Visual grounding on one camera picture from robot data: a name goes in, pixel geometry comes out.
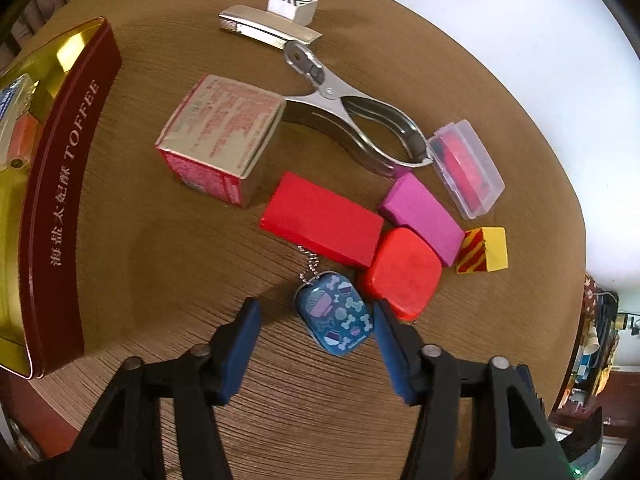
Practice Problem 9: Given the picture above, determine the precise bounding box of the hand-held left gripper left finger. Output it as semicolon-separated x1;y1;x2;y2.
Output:
60;297;263;480

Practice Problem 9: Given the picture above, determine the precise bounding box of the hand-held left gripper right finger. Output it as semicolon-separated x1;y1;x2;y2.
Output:
372;300;573;480

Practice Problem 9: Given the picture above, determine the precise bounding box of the blue patterned keychain tag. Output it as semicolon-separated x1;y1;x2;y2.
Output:
294;245;376;357

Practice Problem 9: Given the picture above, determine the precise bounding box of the red-orange rounded square block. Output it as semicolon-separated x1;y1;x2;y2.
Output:
356;226;444;323

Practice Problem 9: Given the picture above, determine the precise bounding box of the yellow red-striped block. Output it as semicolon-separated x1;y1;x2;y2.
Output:
456;226;509;275

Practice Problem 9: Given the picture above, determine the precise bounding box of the magenta rectangular block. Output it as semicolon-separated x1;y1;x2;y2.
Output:
377;172;466;268

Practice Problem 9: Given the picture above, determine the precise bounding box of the red rectangular block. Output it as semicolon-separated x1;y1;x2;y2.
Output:
259;171;385;268

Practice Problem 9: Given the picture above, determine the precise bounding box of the clear plastic case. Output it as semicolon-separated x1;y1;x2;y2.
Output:
426;119;506;221

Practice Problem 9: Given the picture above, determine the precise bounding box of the dark red rectangular tin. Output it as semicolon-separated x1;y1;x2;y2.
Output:
0;16;122;380

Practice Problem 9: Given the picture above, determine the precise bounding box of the red printed cardboard box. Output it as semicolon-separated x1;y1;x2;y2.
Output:
155;74;286;209

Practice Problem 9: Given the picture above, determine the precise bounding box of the large metal clamp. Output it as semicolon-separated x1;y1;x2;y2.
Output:
282;42;433;178

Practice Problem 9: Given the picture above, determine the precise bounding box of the cluttered dark shelf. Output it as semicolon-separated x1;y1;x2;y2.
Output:
550;271;640;411

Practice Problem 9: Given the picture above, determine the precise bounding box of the orange brown block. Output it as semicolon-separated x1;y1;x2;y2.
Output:
9;115;43;161

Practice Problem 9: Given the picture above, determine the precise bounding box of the blue white toothpaste box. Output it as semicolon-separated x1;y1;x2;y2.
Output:
0;74;32;133

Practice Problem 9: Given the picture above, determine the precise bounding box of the white zigzag patterned block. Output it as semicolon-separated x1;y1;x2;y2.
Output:
267;0;320;26

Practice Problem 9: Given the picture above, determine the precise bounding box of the beige striped curtain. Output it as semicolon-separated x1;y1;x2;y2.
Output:
0;0;96;68

